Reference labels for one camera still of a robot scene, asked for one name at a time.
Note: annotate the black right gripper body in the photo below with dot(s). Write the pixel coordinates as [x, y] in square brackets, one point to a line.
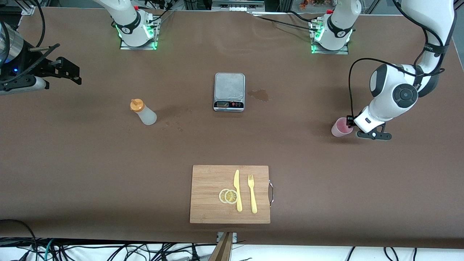
[40, 66]

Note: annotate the pink plastic cup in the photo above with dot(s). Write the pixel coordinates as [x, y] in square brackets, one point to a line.
[339, 128]

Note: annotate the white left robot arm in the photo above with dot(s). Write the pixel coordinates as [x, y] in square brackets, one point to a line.
[384, 98]

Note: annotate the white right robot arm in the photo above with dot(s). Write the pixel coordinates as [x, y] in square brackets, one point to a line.
[127, 21]

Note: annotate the brown liquid spill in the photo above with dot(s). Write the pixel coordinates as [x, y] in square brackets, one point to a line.
[261, 95]

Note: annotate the yellow plastic fork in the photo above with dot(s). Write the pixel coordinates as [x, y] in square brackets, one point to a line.
[252, 197]

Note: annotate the red orange printed package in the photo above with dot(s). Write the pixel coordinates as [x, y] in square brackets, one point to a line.
[308, 4]

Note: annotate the silver digital kitchen scale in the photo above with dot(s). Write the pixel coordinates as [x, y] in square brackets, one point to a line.
[229, 87]

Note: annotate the yellow plastic knife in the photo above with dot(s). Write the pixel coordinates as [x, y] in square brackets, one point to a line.
[236, 181]

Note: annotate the lemon slice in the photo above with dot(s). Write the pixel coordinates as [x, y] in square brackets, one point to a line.
[231, 197]
[221, 196]

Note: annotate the bamboo cutting board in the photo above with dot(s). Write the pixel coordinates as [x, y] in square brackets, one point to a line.
[206, 181]

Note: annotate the white power strip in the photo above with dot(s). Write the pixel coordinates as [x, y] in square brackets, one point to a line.
[235, 8]

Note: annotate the aluminium frame profile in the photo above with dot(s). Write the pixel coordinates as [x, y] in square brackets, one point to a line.
[27, 9]

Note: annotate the small metal bracket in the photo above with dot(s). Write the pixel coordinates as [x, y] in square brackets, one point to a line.
[234, 237]

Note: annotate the wooden post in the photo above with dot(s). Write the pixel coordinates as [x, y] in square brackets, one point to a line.
[223, 250]

